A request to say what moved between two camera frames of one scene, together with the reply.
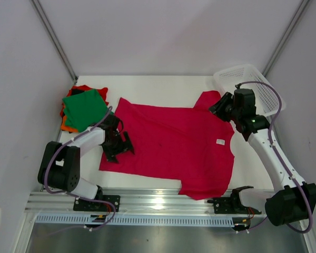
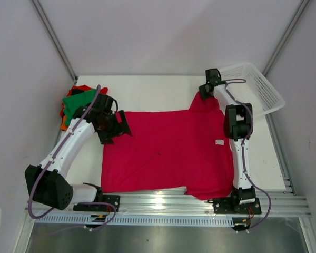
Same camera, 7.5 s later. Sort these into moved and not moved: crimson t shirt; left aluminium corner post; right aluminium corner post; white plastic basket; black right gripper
Moved: black right gripper; crimson t shirt
Not moved: left aluminium corner post; right aluminium corner post; white plastic basket
